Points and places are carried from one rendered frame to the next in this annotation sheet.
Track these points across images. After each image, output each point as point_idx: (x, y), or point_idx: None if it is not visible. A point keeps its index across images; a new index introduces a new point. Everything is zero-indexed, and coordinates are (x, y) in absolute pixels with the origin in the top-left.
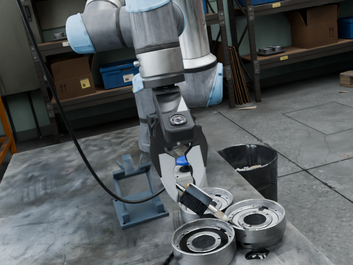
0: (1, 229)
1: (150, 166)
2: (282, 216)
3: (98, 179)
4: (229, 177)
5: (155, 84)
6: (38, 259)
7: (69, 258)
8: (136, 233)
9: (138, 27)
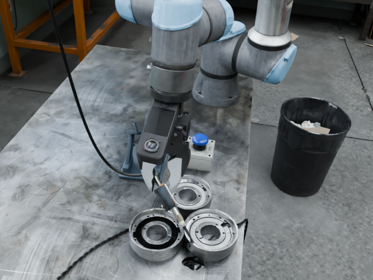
0: (41, 128)
1: None
2: (228, 245)
3: (95, 145)
4: (236, 168)
5: (155, 96)
6: (47, 174)
7: (66, 186)
8: (125, 189)
9: (155, 40)
